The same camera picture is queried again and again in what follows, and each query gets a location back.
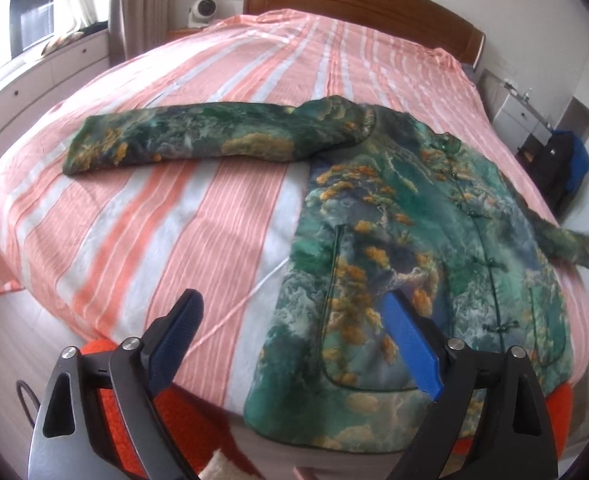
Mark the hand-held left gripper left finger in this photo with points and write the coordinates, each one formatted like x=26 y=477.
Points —
x=174 y=340

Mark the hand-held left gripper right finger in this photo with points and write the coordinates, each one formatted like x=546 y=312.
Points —
x=414 y=345

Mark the green printed jacket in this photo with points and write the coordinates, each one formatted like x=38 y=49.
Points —
x=389 y=220

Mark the black bag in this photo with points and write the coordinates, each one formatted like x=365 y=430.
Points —
x=549 y=165

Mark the white nightstand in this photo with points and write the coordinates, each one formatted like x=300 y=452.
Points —
x=521 y=110

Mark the brown curtain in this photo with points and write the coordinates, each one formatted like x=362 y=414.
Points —
x=139 y=5

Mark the white drawer cabinet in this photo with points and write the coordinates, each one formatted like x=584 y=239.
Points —
x=34 y=80

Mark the blue cloth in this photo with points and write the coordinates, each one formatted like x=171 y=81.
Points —
x=580 y=160

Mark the pink white striped bed sheet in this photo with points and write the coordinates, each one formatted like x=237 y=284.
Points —
x=174 y=210

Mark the window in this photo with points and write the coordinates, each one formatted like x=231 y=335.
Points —
x=34 y=15

